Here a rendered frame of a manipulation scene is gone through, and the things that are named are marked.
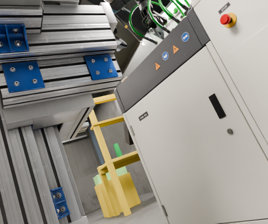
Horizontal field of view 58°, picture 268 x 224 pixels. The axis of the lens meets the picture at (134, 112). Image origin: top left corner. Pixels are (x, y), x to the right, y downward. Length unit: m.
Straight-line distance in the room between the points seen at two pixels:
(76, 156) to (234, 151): 7.66
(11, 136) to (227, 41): 0.81
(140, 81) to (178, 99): 0.28
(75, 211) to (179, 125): 0.60
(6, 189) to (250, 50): 0.88
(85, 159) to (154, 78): 7.42
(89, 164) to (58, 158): 7.66
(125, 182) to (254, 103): 3.60
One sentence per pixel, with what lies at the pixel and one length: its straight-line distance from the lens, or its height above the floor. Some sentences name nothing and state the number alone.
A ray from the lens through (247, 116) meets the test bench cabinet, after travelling 0.97.
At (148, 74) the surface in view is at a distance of 1.25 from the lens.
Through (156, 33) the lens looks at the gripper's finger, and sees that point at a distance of 1.51.
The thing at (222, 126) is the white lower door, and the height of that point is 0.47.
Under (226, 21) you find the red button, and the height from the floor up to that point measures 0.79.
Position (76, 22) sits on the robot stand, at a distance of 0.81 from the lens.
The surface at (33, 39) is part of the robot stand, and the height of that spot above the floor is 0.85.
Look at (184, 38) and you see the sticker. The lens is 1.10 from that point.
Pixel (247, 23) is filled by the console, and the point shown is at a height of 0.75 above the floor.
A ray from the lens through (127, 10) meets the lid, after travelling 2.00.
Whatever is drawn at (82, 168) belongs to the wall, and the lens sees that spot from 8.42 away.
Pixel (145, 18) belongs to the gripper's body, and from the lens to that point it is 1.53.
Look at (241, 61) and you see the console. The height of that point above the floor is 0.65.
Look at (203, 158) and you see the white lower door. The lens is 1.11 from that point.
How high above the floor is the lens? 0.41
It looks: 15 degrees up
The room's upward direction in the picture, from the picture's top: 22 degrees counter-clockwise
